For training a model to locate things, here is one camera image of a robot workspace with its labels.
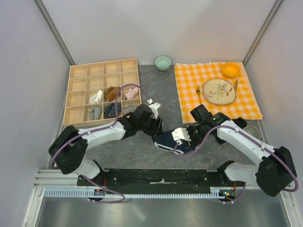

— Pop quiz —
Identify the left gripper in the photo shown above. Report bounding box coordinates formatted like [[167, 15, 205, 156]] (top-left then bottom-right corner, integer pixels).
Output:
[[137, 113, 164, 138]]

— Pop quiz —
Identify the navy blue underwear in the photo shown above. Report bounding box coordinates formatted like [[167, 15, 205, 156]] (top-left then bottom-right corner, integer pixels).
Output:
[[152, 130, 195, 155]]

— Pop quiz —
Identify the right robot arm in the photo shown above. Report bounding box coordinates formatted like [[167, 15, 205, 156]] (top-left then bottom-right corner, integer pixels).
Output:
[[186, 105, 299, 197]]

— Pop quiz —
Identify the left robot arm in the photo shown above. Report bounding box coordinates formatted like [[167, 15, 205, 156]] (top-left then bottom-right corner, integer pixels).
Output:
[[48, 103, 163, 186]]

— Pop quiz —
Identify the black cloth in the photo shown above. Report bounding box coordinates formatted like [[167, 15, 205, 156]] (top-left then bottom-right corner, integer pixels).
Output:
[[213, 117, 248, 145]]

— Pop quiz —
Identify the gold fork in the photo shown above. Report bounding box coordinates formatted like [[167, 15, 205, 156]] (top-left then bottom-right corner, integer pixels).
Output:
[[195, 85, 202, 105]]

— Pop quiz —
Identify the beige decorated plate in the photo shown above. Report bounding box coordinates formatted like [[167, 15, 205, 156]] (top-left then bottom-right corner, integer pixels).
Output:
[[203, 79, 236, 105]]

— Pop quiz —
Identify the pink rolled cloth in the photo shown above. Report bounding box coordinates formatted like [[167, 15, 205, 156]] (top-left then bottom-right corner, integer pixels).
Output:
[[125, 87, 139, 100]]

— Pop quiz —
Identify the striped navy rolled cloth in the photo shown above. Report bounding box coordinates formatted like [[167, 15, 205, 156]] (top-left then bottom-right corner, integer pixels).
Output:
[[104, 103, 122, 119]]

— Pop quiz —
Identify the orange checkered tablecloth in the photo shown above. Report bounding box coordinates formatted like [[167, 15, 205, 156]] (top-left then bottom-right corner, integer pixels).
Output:
[[174, 62, 263, 123]]

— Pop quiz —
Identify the brown rolled cloth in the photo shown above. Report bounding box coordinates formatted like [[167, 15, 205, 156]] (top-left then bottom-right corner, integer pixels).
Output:
[[104, 87, 120, 102]]

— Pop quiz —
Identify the gold knife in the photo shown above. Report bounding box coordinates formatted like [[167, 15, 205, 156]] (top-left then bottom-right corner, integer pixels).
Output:
[[234, 79, 238, 93]]

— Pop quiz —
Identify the light grey rolled cloth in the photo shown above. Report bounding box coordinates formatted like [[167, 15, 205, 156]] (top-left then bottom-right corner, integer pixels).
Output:
[[89, 106, 102, 121]]

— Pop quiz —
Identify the green ceramic bowl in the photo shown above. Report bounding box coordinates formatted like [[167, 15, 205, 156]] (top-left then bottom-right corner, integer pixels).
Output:
[[154, 56, 172, 71]]

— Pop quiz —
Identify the orange bowl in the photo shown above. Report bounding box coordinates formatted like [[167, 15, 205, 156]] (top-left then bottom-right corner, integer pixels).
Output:
[[222, 62, 241, 79]]

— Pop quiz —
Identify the white rolled cloth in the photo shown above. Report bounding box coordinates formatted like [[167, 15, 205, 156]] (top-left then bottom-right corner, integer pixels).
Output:
[[89, 90, 103, 105]]

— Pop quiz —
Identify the wooden compartment tray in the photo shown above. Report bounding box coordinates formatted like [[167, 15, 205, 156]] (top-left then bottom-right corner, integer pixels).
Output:
[[63, 58, 142, 128]]

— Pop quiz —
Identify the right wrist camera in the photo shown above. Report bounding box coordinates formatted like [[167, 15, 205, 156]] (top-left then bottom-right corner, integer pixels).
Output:
[[171, 128, 191, 148]]

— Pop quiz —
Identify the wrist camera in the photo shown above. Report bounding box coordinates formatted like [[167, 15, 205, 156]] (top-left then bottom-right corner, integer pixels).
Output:
[[171, 128, 191, 148], [147, 98, 162, 119]]

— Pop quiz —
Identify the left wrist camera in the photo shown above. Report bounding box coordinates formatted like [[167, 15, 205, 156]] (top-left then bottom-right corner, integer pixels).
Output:
[[147, 98, 162, 119]]

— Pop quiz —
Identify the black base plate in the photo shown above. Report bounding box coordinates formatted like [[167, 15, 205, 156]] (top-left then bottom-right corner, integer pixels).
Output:
[[77, 168, 244, 189]]

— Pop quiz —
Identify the white cable duct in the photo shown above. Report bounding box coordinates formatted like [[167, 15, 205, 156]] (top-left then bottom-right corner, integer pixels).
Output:
[[44, 188, 225, 199]]

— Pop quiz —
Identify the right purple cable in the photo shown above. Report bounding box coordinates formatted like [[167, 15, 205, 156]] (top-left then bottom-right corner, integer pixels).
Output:
[[171, 125, 298, 205]]

